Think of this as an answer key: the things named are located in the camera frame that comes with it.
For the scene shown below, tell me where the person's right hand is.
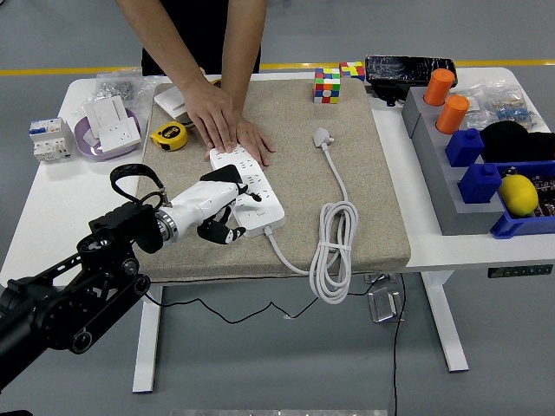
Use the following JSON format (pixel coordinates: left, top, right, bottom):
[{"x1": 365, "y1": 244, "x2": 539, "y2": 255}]
[{"x1": 182, "y1": 76, "x2": 239, "y2": 153}]

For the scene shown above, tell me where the person's left hand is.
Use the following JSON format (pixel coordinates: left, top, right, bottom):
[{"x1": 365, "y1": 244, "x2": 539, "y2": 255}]
[{"x1": 236, "y1": 111, "x2": 276, "y2": 167}]

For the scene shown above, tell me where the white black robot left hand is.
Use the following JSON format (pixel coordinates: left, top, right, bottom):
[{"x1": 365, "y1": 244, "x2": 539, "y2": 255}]
[{"x1": 166, "y1": 178, "x2": 264, "y2": 245}]

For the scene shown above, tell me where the white power strip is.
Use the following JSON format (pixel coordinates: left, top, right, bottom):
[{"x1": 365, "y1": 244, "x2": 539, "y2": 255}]
[{"x1": 208, "y1": 146, "x2": 286, "y2": 238}]

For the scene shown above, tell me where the black plug adapter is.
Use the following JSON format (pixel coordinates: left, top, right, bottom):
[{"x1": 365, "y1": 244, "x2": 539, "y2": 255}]
[{"x1": 199, "y1": 164, "x2": 245, "y2": 185}]

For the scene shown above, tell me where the circuit board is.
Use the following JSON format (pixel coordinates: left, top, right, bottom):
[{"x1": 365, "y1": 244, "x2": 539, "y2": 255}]
[{"x1": 502, "y1": 164, "x2": 555, "y2": 218}]

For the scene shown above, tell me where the yellow tape measure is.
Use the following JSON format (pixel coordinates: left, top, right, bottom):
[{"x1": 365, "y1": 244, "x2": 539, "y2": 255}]
[{"x1": 149, "y1": 121, "x2": 190, "y2": 152}]

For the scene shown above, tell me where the grey-brown mat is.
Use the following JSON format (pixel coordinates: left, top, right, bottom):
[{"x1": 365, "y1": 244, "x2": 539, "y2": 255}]
[{"x1": 134, "y1": 79, "x2": 412, "y2": 285}]

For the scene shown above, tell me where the large Rubik's cube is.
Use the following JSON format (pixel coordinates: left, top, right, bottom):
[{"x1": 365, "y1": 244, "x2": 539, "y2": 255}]
[{"x1": 313, "y1": 68, "x2": 342, "y2": 105}]

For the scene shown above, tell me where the white socket panel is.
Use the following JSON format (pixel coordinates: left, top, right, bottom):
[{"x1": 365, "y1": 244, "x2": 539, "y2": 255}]
[{"x1": 98, "y1": 119, "x2": 143, "y2": 153}]

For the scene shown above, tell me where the plastic bag of metal parts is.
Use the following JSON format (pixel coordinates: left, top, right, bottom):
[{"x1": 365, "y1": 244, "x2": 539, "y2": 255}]
[{"x1": 95, "y1": 71, "x2": 155, "y2": 116}]

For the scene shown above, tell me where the small Rubik's cube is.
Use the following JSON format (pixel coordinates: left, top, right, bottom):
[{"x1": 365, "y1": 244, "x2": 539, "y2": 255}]
[{"x1": 338, "y1": 61, "x2": 366, "y2": 82}]

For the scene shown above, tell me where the purple bowl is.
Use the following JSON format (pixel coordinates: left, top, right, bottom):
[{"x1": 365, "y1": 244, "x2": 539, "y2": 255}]
[{"x1": 73, "y1": 108, "x2": 143, "y2": 162}]

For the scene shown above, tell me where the white table leg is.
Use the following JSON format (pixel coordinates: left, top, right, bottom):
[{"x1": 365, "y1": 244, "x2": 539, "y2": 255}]
[
  {"x1": 131, "y1": 285, "x2": 164, "y2": 394},
  {"x1": 420, "y1": 270, "x2": 470, "y2": 373}
]

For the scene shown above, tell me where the black plastic-wrapped box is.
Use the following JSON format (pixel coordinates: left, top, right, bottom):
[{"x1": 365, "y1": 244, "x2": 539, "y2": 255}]
[{"x1": 364, "y1": 54, "x2": 457, "y2": 107}]

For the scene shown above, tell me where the white circuit breaker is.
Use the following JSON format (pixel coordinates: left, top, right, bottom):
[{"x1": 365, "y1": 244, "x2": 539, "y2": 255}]
[{"x1": 29, "y1": 117, "x2": 75, "y2": 165}]

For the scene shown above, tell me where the grey stepped block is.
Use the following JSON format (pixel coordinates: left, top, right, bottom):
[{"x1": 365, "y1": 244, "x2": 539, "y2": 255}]
[{"x1": 401, "y1": 86, "x2": 508, "y2": 237}]

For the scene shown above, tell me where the orange cylinder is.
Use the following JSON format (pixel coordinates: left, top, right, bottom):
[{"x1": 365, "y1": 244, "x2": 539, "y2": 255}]
[
  {"x1": 422, "y1": 68, "x2": 456, "y2": 107},
  {"x1": 434, "y1": 94, "x2": 471, "y2": 135}
]

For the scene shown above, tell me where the blue block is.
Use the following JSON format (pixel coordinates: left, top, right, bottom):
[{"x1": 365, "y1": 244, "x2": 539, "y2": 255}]
[
  {"x1": 457, "y1": 162, "x2": 503, "y2": 205},
  {"x1": 444, "y1": 127, "x2": 485, "y2": 168}
]

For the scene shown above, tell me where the plastic bag of small parts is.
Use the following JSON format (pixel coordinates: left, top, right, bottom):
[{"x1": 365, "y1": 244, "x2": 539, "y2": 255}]
[{"x1": 454, "y1": 84, "x2": 541, "y2": 131}]

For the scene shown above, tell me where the black cap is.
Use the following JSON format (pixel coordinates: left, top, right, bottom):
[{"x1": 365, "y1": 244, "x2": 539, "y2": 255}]
[{"x1": 478, "y1": 120, "x2": 555, "y2": 164}]

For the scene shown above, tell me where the yellow lemon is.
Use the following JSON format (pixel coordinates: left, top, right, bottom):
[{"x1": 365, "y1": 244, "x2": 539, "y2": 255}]
[{"x1": 497, "y1": 173, "x2": 539, "y2": 218}]

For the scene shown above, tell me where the blue bin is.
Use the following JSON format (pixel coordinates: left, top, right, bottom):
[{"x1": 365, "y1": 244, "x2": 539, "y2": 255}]
[{"x1": 489, "y1": 159, "x2": 555, "y2": 240}]

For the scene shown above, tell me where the table control panel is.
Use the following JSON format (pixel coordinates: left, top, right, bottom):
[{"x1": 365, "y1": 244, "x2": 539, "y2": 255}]
[{"x1": 486, "y1": 263, "x2": 554, "y2": 279}]

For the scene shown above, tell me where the white wall switch plate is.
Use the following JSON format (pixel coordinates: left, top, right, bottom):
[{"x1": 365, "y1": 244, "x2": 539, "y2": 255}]
[{"x1": 153, "y1": 84, "x2": 192, "y2": 120}]

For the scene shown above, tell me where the white power strip cable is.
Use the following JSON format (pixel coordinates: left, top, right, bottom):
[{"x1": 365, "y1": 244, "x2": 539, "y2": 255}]
[{"x1": 263, "y1": 126, "x2": 359, "y2": 305}]

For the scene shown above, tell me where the white switch panel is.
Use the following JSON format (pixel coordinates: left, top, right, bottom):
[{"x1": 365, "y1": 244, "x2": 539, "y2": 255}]
[{"x1": 82, "y1": 95, "x2": 129, "y2": 139}]

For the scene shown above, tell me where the metal bracket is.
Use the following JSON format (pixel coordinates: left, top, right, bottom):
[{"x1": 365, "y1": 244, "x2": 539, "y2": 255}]
[
  {"x1": 367, "y1": 288, "x2": 402, "y2": 324},
  {"x1": 363, "y1": 271, "x2": 398, "y2": 285}
]

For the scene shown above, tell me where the black floor cable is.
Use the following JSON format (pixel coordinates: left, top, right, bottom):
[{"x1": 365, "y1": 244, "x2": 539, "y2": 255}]
[{"x1": 391, "y1": 272, "x2": 407, "y2": 416}]

